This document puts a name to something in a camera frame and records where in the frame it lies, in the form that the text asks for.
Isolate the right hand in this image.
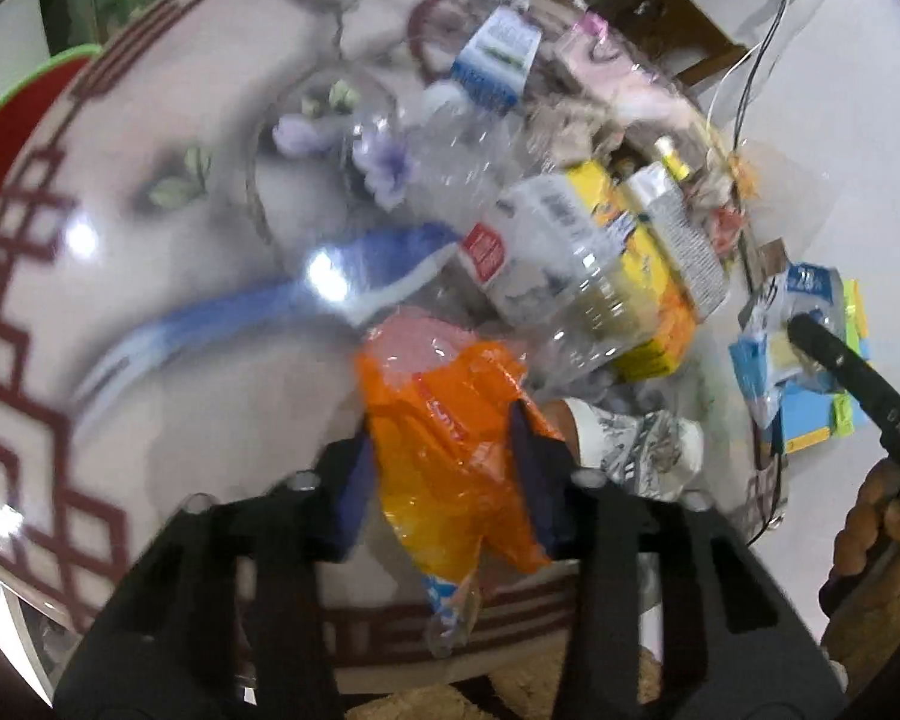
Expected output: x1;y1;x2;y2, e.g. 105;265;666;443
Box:
831;458;900;611

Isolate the blue plastic package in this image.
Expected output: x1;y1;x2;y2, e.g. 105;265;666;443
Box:
727;260;872;458

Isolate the white cable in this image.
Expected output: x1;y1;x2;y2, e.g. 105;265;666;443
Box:
704;0;805;152

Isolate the blue white milk carton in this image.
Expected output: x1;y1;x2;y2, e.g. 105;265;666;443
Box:
450;7;543;112

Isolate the clear water bottle white label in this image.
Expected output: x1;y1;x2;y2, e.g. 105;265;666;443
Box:
404;82;658;387

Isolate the crumpled printed paper cup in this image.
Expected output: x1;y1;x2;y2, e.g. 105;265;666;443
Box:
541;398;704;502

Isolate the red bin with green rim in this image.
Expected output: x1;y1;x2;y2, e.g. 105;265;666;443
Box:
0;44;102;188

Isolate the crumpled beige paper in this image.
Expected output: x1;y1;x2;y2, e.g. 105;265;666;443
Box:
526;96;624;171

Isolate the yellow medicine box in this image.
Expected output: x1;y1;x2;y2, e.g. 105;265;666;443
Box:
567;161;728;383

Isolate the pink foil snack bag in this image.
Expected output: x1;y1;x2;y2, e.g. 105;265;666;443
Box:
553;11;696;130

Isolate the wooden chair by wall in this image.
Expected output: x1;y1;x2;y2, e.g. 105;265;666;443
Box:
587;0;748;88

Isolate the orange plastic snack bag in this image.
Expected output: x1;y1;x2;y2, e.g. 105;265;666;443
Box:
356;309;559;656

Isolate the blue white toothpaste tube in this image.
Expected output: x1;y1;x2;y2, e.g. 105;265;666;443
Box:
74;221;460;418

